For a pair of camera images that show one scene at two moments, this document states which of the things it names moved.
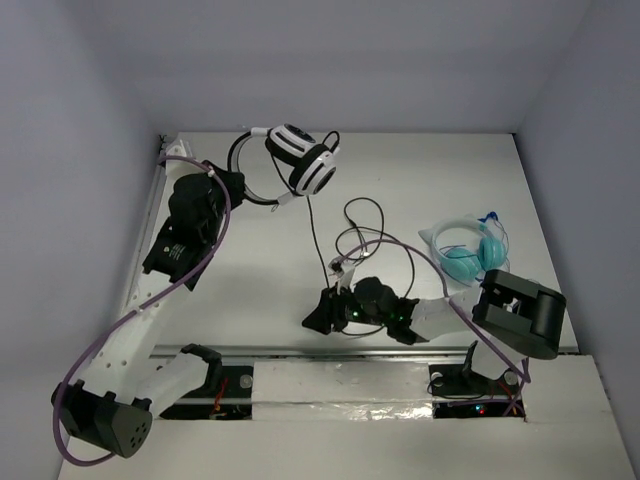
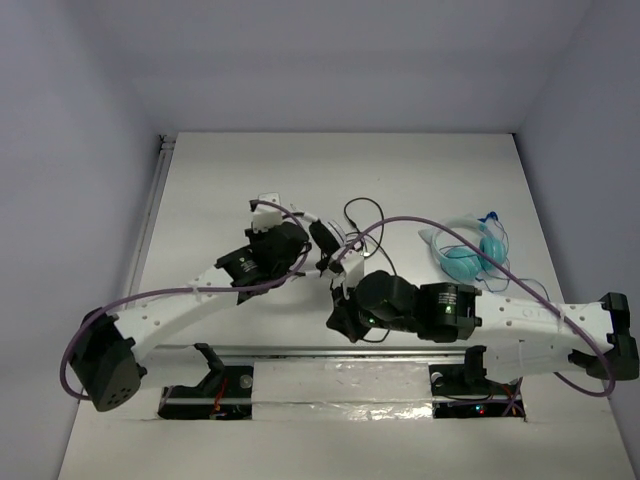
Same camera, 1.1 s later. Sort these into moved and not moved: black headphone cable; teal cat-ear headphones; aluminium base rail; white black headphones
Moved: black headphone cable; white black headphones
Not moved: aluminium base rail; teal cat-ear headphones
